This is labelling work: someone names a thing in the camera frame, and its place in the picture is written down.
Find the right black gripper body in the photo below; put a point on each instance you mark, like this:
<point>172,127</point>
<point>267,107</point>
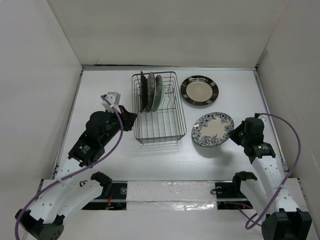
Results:
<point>238,135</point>

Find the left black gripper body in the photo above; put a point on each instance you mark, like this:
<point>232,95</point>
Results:
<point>115,127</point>

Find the tree pattern cream plate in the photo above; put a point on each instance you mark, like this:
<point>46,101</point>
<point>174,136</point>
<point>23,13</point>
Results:
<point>151,84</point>

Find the brown rimmed cream plate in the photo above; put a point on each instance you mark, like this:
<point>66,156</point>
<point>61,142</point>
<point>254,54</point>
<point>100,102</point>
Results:
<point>143,92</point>

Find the blue floral pattern plate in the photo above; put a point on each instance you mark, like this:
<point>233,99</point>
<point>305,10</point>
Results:
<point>212,129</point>

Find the teal flower plate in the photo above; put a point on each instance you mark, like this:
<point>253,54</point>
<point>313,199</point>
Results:
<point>158,93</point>

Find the black striped rim plate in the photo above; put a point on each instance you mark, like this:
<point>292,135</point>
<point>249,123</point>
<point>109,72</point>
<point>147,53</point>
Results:
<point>199,90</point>

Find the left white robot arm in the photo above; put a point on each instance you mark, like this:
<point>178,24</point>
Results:
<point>77,182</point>

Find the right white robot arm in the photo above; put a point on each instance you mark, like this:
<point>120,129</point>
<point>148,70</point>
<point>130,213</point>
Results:
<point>277,212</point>

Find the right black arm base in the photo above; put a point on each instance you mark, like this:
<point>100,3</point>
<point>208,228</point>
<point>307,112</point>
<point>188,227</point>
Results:
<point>226,190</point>

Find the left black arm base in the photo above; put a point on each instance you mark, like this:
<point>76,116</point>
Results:
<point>118,190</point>

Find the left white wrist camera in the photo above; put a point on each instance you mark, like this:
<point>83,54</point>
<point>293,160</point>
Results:
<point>110,102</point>

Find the grey wire dish rack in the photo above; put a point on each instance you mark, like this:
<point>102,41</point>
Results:
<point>168,122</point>

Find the metal rail bar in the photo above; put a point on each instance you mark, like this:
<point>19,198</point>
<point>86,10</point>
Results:
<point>169,201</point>

